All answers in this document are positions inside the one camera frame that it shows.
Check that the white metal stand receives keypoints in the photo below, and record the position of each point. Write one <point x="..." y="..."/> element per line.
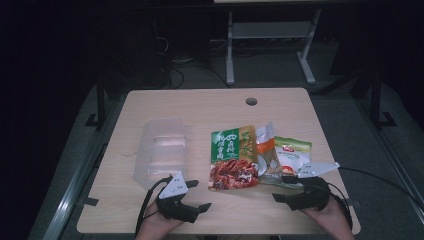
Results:
<point x="271" y="30"/>

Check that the orange and white seasoning packet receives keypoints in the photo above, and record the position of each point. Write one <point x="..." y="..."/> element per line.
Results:
<point x="268" y="150"/>

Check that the black metal stand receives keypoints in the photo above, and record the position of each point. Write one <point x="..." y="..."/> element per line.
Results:
<point x="376" y="100"/>

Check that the black tape piece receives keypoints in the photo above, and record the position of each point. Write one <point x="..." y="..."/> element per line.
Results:
<point x="90" y="201"/>
<point x="349" y="201"/>

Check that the green and gold seasoning packet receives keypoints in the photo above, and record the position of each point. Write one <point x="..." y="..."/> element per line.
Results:
<point x="233" y="156"/>

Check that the aluminium rail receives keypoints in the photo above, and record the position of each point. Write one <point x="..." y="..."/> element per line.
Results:
<point x="76" y="180"/>
<point x="393" y="166"/>

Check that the green and white seasoning packet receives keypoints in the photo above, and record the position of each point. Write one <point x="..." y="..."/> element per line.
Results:
<point x="295" y="153"/>

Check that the person's right hand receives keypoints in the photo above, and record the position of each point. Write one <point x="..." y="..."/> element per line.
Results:
<point x="331" y="216"/>

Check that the clear plastic storage rack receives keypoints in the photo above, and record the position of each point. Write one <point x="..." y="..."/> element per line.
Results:
<point x="160" y="150"/>

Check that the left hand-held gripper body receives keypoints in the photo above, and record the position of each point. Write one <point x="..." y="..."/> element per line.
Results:
<point x="175" y="191"/>

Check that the person's left hand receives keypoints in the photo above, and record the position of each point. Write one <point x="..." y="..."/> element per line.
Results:
<point x="155" y="221"/>

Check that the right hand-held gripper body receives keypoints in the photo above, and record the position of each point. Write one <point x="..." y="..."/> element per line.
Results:
<point x="313" y="196"/>

